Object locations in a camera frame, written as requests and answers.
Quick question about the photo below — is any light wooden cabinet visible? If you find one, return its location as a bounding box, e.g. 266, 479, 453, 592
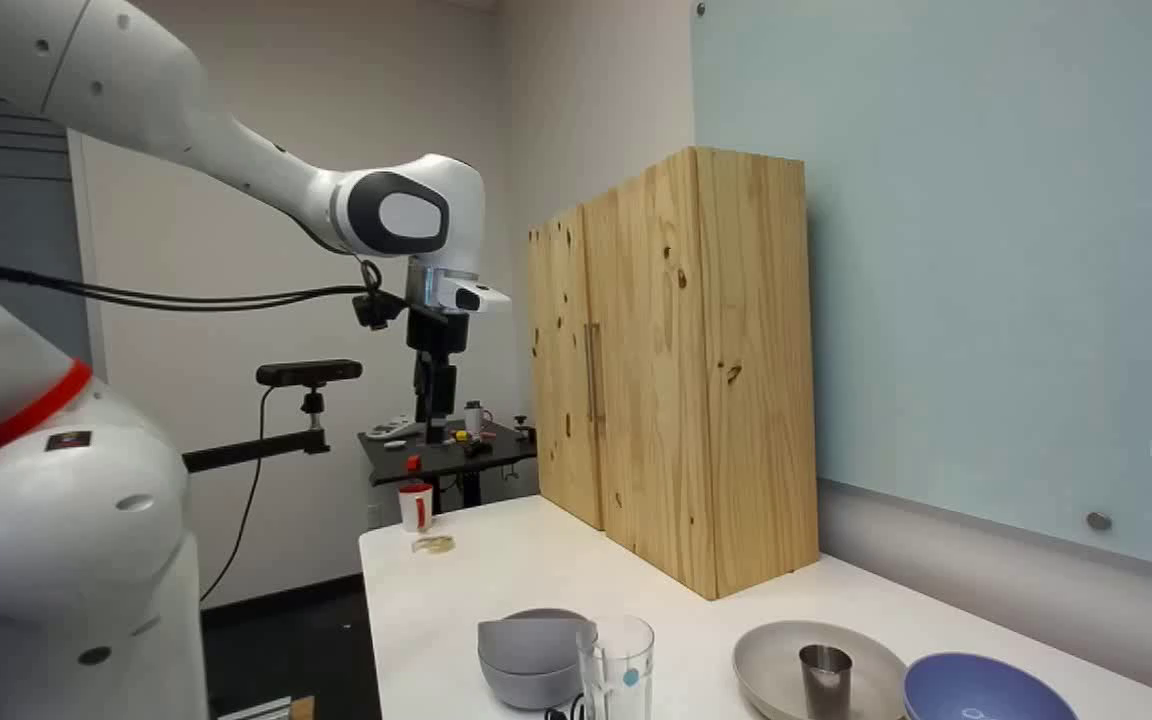
523, 143, 825, 605

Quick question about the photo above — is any black camera bar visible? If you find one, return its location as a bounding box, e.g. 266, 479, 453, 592
253, 357, 367, 393

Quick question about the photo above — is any clear drinking glass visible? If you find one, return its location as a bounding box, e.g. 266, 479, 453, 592
575, 614, 659, 720

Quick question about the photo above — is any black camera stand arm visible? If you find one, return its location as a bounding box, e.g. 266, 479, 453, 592
181, 385, 334, 475

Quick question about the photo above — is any beige plate holding metal cup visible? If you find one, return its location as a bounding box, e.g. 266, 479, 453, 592
730, 616, 911, 720

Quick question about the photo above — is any frosted glass whiteboard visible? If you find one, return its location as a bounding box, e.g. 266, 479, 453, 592
686, 0, 1152, 583

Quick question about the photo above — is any thin black camera cable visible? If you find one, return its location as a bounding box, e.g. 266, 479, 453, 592
195, 385, 271, 610

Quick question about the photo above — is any gray bowl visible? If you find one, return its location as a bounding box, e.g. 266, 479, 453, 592
474, 605, 598, 718

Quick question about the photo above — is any blue bowl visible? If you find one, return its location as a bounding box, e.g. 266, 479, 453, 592
901, 647, 1078, 720

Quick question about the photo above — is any black side table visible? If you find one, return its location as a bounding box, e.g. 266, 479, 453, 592
356, 412, 538, 514

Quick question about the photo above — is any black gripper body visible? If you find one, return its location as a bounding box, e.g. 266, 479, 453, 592
405, 308, 471, 393

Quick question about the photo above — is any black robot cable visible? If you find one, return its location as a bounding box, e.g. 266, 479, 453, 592
0, 252, 389, 322

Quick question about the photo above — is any small metal cup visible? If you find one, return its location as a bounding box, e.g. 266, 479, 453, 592
796, 640, 856, 720

